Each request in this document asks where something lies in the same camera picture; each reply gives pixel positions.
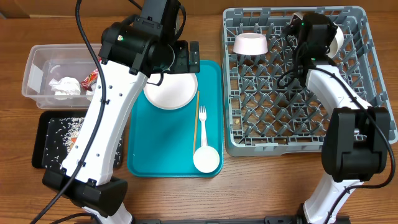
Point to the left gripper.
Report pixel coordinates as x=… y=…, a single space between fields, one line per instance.
x=186 y=63

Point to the white bowl with food scraps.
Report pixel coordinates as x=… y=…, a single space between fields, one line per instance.
x=250 y=44

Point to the small white round cup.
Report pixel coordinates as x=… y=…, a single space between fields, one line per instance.
x=206 y=159

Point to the red snack wrapper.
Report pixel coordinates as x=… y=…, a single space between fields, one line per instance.
x=90 y=80

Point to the white napkin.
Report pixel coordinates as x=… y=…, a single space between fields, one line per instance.
x=65 y=88
x=89 y=95

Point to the small white bowl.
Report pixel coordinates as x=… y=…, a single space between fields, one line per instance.
x=336 y=43

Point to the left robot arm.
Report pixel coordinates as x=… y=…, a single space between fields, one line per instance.
x=131 y=51

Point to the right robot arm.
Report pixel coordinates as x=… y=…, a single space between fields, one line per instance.
x=356 y=153

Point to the large white plate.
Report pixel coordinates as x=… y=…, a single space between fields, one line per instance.
x=175 y=91

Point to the wooden chopstick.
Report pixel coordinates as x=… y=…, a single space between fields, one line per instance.
x=196 y=122

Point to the white plastic fork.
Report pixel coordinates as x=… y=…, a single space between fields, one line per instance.
x=202 y=117

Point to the grey dish rack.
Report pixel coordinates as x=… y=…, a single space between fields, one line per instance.
x=269 y=114

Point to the teal plastic tray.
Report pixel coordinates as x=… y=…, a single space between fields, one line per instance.
x=161 y=141

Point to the clear plastic bin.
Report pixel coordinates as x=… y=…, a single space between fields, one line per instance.
x=54 y=62

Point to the spilled rice and peanuts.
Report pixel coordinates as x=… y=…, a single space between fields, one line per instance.
x=58 y=141

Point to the black plastic tray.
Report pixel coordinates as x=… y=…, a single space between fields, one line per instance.
x=38 y=152

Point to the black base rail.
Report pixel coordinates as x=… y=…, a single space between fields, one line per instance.
x=296 y=219

